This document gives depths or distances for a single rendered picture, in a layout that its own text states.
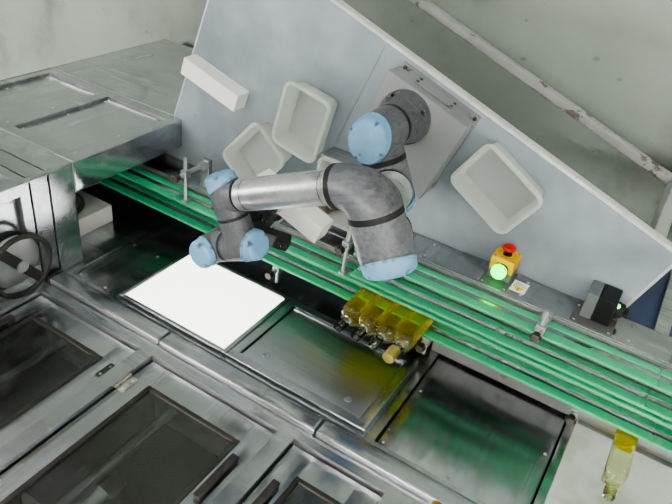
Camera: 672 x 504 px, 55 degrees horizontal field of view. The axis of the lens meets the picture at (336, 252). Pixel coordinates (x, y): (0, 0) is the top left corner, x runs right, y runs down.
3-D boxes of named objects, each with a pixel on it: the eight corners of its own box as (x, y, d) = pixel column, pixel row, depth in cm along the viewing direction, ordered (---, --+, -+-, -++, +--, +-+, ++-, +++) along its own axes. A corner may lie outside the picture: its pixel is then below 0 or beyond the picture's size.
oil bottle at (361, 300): (371, 289, 208) (336, 323, 192) (374, 275, 204) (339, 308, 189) (386, 296, 205) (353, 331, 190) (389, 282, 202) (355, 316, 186)
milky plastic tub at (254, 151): (235, 146, 232) (219, 153, 225) (271, 112, 217) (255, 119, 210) (263, 186, 233) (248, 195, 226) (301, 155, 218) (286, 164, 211)
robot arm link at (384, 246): (406, 145, 172) (404, 212, 122) (418, 198, 177) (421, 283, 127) (362, 156, 175) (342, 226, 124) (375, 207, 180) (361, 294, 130)
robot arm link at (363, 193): (371, 164, 117) (189, 183, 146) (385, 220, 121) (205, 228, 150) (400, 144, 126) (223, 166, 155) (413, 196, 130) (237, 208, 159)
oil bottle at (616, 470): (614, 433, 183) (593, 499, 164) (620, 419, 180) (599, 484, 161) (635, 442, 181) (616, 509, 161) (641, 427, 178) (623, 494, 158)
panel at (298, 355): (191, 255, 232) (118, 301, 207) (191, 248, 230) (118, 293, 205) (417, 367, 198) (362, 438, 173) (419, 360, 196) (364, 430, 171)
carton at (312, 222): (269, 168, 185) (256, 175, 181) (333, 220, 181) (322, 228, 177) (262, 183, 189) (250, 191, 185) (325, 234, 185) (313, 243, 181)
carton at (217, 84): (196, 53, 221) (184, 57, 217) (249, 91, 216) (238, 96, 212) (192, 69, 225) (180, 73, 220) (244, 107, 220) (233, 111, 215)
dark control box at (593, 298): (585, 300, 184) (578, 315, 178) (594, 278, 180) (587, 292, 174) (614, 312, 181) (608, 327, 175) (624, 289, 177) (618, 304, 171)
